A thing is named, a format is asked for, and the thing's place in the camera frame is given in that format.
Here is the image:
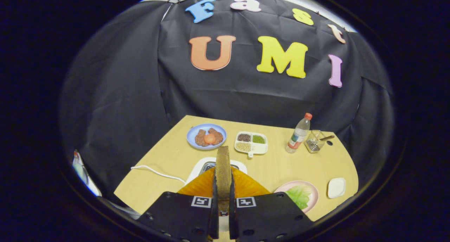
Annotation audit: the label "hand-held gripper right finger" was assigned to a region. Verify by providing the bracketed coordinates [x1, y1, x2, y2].
[229, 166, 314, 242]

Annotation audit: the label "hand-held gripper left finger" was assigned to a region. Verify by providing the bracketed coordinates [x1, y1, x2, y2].
[136, 166, 220, 242]

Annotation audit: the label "green lettuce leaf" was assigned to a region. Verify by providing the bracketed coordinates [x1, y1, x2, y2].
[284, 185, 313, 210]

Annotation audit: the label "brown bread slice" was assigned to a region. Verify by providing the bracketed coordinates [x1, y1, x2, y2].
[215, 146, 232, 211]

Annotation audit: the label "white toaster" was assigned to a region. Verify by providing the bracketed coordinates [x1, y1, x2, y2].
[186, 157, 248, 185]

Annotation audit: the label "pink plate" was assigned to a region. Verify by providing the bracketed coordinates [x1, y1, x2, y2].
[274, 180, 319, 214]

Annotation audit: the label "white divided tray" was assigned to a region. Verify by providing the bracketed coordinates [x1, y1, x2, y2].
[234, 131, 268, 158]

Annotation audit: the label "small white dish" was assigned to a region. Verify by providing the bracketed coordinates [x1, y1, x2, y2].
[327, 178, 346, 199]

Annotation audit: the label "brown meat pieces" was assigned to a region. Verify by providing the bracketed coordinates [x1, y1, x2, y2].
[195, 128, 224, 147]

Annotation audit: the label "blue plate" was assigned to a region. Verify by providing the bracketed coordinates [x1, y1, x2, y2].
[186, 123, 227, 150]

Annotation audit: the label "clear plastic water bottle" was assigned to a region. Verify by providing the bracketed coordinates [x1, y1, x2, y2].
[285, 113, 313, 154]

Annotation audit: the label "white toaster cable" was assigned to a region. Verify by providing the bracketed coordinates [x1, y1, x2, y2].
[131, 165, 187, 184]

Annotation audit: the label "metal wire utensil holder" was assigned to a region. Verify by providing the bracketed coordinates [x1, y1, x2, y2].
[304, 130, 326, 154]

